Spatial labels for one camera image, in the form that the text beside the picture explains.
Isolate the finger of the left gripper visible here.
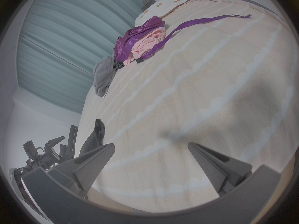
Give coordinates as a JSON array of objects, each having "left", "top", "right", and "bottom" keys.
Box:
[{"left": 45, "top": 136, "right": 65, "bottom": 150}]

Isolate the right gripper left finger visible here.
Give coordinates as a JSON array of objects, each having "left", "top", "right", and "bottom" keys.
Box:
[{"left": 48, "top": 143, "right": 115, "bottom": 193}]

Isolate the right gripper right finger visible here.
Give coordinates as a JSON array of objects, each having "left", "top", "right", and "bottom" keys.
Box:
[{"left": 187, "top": 142, "right": 253, "bottom": 194}]

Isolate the black T-shirt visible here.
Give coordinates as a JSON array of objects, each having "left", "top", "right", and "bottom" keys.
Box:
[{"left": 79, "top": 119, "right": 105, "bottom": 157}]

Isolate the bed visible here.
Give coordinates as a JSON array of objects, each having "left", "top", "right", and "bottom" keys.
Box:
[{"left": 78, "top": 0, "right": 299, "bottom": 213}]

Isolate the blue-green curtain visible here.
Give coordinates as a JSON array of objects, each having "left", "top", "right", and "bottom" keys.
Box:
[
  {"left": 16, "top": 35, "right": 94, "bottom": 115},
  {"left": 20, "top": 0, "right": 150, "bottom": 75}
]

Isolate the grey garment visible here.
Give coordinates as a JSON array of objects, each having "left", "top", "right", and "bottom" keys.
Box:
[{"left": 93, "top": 56, "right": 117, "bottom": 98}]

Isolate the purple satin garment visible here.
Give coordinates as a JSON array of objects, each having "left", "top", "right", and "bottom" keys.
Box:
[{"left": 114, "top": 14, "right": 252, "bottom": 61}]

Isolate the pink garment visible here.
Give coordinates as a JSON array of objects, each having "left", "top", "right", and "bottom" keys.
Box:
[{"left": 123, "top": 27, "right": 167, "bottom": 67}]

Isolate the grey bedside table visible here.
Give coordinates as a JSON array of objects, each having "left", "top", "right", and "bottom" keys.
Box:
[{"left": 141, "top": 0, "right": 157, "bottom": 9}]

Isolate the white printed pillow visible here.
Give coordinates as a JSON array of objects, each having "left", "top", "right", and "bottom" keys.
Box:
[{"left": 135, "top": 0, "right": 192, "bottom": 27}]

